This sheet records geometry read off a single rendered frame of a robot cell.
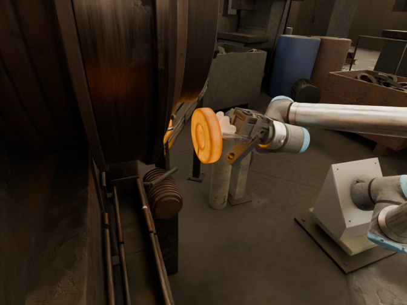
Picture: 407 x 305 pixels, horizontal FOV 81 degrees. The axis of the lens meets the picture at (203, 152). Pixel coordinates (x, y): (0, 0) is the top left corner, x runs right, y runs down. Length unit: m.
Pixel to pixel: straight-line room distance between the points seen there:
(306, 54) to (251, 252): 3.00
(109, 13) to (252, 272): 1.29
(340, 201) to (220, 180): 0.65
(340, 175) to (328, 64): 2.90
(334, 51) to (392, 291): 3.24
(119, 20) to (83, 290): 0.25
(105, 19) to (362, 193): 1.38
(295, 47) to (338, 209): 2.73
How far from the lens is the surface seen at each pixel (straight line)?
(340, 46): 4.18
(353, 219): 1.49
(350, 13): 5.62
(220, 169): 1.41
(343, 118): 0.88
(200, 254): 1.39
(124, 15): 0.21
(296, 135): 0.80
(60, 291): 0.31
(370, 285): 1.58
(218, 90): 2.81
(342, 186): 1.45
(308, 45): 3.83
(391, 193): 1.36
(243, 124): 0.66
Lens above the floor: 1.12
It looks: 31 degrees down
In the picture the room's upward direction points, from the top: 4 degrees clockwise
